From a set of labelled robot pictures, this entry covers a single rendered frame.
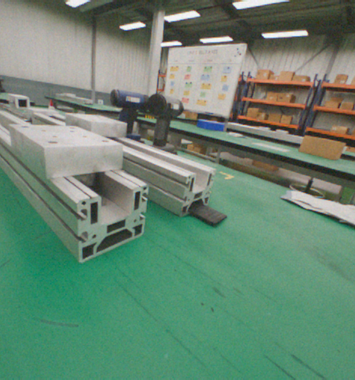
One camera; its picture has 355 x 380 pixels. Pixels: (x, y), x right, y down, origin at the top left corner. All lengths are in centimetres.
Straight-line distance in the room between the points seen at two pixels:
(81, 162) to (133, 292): 18
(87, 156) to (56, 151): 4
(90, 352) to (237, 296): 16
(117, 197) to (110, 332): 17
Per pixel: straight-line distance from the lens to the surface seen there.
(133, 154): 45
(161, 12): 946
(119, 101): 80
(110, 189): 32
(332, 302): 34
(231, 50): 361
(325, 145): 219
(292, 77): 1029
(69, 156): 29
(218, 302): 26
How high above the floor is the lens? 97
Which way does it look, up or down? 22 degrees down
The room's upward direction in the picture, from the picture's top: 10 degrees clockwise
